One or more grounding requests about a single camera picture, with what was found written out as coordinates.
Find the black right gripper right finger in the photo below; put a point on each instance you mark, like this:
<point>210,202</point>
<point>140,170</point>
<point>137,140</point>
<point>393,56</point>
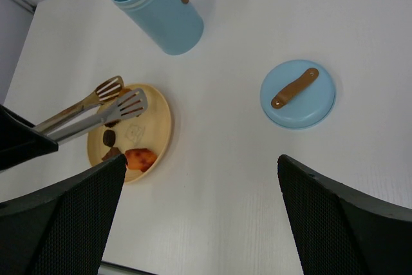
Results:
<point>340,230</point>

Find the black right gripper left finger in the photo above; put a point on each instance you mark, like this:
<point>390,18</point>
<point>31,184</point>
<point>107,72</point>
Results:
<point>62,228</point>

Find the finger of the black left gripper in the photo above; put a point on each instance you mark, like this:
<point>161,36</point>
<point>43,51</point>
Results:
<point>20,142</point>

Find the dark oval chocolate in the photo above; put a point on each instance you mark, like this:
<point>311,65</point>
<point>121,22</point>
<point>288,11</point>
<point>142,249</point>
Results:
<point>109,138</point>

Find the black spiky sea cucumber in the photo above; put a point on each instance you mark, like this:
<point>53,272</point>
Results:
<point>115,122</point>

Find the brown square chocolate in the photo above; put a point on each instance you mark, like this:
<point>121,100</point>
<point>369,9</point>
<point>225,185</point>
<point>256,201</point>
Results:
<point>114,151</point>

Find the red orange fried piece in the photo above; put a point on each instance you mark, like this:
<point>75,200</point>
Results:
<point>140,159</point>

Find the stainless steel tongs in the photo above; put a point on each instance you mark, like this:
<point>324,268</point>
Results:
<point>106,94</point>

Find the beige round plate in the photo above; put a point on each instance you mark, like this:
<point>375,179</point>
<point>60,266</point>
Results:
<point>151,130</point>

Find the light blue cylindrical container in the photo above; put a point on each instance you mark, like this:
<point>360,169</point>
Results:
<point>174,25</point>

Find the light blue lid with strap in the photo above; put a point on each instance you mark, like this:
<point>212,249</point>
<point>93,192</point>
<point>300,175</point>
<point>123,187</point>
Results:
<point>297,94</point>

